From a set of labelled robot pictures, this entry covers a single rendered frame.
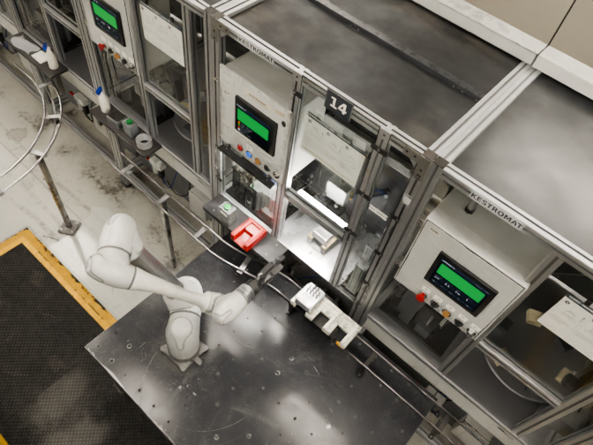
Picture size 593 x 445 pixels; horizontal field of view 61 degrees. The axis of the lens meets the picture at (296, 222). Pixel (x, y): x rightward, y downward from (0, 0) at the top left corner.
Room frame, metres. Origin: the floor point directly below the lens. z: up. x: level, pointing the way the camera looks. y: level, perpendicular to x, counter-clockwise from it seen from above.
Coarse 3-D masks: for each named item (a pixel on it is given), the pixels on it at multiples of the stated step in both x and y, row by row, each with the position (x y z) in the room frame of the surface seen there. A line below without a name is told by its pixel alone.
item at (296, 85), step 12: (300, 84) 1.56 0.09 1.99; (384, 144) 1.34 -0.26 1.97; (288, 156) 1.57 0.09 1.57; (372, 156) 1.36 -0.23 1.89; (288, 168) 1.56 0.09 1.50; (372, 180) 1.34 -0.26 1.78; (276, 204) 1.58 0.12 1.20; (276, 216) 1.57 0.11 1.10; (360, 216) 1.34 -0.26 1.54; (276, 228) 1.57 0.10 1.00; (348, 240) 1.36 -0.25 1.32; (336, 264) 1.35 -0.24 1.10; (336, 276) 1.34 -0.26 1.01
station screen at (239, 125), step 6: (240, 108) 1.68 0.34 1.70; (246, 114) 1.66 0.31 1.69; (258, 120) 1.63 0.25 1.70; (240, 126) 1.68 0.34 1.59; (246, 126) 1.66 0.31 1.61; (264, 126) 1.61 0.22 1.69; (246, 132) 1.66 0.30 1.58; (252, 132) 1.64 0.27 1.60; (252, 138) 1.64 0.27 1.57; (258, 138) 1.62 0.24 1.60; (258, 144) 1.62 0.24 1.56; (264, 144) 1.60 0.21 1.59
